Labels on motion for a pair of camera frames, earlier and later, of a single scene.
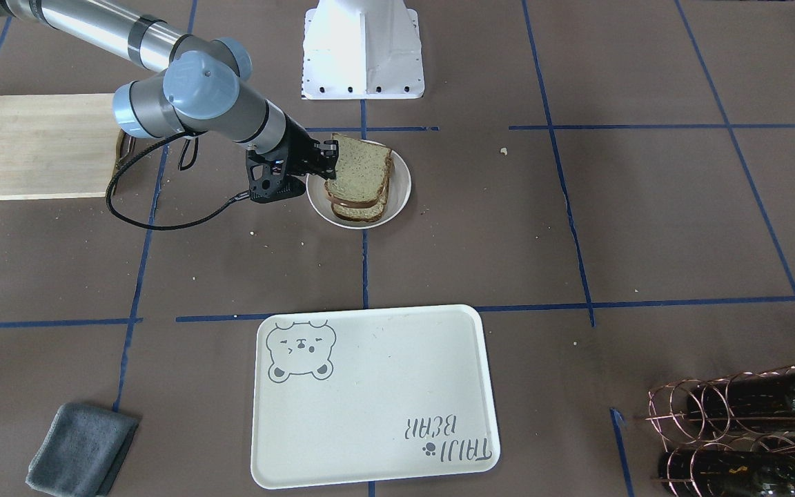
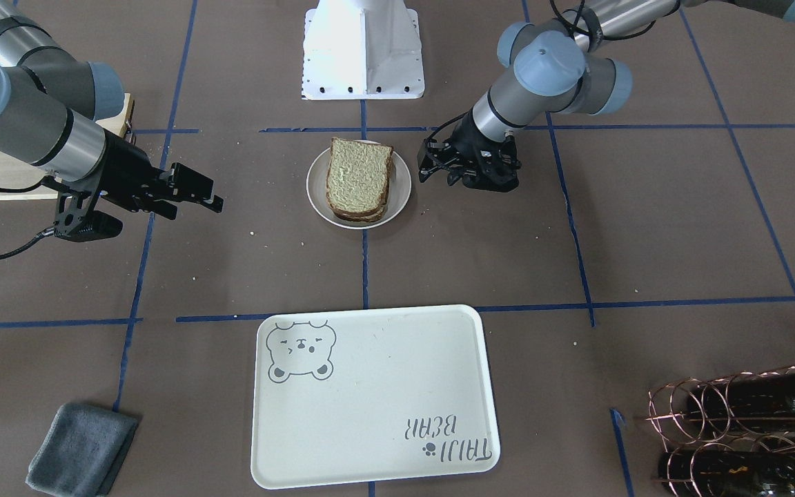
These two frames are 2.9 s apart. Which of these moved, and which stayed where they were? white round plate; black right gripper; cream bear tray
Moved: black right gripper
Stayed: white round plate; cream bear tray
